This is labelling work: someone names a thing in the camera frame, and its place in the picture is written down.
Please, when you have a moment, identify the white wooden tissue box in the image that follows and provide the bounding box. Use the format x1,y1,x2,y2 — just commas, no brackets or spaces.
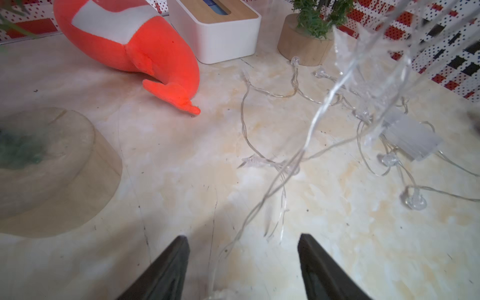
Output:
167,1,261,65

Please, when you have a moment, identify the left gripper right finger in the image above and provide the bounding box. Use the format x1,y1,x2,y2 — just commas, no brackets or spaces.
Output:
297,233,370,300

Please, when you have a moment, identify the clear star string light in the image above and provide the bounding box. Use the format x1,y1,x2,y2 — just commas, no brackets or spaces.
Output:
206,1,480,300

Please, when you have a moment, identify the red shark plush toy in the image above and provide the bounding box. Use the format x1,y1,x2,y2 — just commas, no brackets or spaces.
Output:
53,0,201,116

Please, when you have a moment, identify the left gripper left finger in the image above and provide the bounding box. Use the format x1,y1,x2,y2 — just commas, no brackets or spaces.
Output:
118,235,190,300

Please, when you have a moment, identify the small christmas tree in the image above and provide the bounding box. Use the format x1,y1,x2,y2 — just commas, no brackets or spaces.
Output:
277,0,355,66
0,0,123,239

